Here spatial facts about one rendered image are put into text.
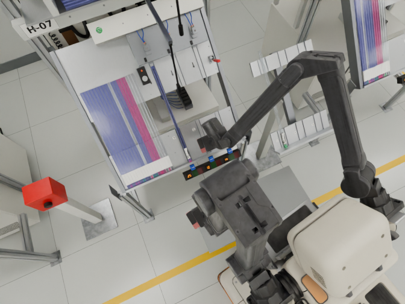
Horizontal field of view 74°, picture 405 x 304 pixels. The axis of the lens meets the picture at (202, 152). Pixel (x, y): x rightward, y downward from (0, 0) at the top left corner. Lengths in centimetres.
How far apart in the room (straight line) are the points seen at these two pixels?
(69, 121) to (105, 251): 119
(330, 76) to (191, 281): 163
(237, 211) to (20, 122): 264
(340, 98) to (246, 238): 50
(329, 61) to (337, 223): 40
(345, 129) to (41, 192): 134
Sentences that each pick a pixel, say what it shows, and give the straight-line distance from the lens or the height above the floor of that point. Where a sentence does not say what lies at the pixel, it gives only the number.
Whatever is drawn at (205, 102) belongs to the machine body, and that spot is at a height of 62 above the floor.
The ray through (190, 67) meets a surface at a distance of 137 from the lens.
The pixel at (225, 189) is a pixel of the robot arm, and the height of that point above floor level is 162.
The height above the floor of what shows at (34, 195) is 78.
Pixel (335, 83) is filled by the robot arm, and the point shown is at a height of 146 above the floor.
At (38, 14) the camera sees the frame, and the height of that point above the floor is 139.
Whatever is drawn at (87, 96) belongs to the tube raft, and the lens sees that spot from 134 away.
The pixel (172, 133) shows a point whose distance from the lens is 138.
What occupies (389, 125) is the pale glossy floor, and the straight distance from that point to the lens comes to 277.
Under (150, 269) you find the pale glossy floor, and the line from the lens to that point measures 209.
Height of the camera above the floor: 204
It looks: 66 degrees down
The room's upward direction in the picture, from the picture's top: 6 degrees counter-clockwise
